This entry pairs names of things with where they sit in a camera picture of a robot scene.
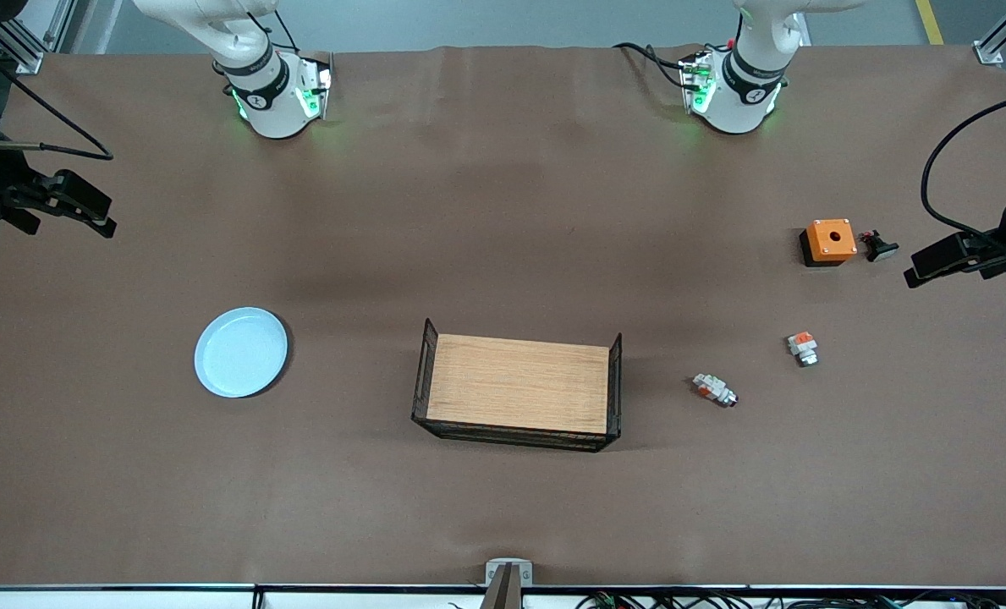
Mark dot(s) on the brown table mat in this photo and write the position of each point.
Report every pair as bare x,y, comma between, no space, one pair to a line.
502,211

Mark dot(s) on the black push button head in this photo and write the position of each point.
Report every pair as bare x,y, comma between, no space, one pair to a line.
879,247

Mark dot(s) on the light blue round plate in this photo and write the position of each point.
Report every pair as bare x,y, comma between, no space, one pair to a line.
240,353

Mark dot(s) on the wooden tray with mesh sides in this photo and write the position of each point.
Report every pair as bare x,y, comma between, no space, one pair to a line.
515,381

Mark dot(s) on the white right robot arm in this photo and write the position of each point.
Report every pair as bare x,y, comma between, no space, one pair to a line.
270,101

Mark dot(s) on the white table edge rail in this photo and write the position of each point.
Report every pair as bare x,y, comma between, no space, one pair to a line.
130,599

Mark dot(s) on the orange button enclosure box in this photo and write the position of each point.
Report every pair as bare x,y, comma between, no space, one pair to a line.
830,239

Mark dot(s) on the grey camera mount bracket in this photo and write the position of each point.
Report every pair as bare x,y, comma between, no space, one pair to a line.
508,577

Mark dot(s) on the red and white button switch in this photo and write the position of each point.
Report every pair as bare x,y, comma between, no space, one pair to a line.
714,389

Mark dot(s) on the small orange grey connector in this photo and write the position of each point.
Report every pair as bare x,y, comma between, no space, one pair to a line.
803,348

